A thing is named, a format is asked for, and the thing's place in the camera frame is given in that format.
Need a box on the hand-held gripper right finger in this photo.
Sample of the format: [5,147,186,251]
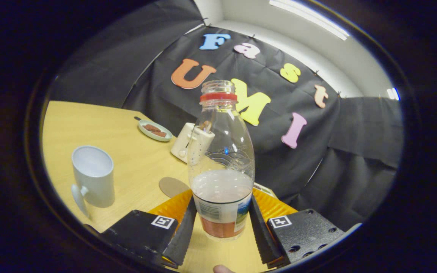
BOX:
[249,188,346,268]

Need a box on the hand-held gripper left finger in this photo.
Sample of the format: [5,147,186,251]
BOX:
[99,188,197,269]

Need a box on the round brown coaster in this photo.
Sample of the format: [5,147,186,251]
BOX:
[159,177,190,198]

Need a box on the clear plastic juice bottle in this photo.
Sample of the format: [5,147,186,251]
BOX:
[187,80,256,242]

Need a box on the white cup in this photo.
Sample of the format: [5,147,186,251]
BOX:
[71,146,115,218]

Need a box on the white toaster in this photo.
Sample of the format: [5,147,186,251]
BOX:
[171,122,216,163]

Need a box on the wooden table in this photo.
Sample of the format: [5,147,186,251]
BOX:
[42,100,280,273]

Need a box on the pale green plate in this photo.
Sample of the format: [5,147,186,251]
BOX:
[138,119,173,142]

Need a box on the long ceiling light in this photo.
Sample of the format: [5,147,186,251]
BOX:
[270,0,350,41]

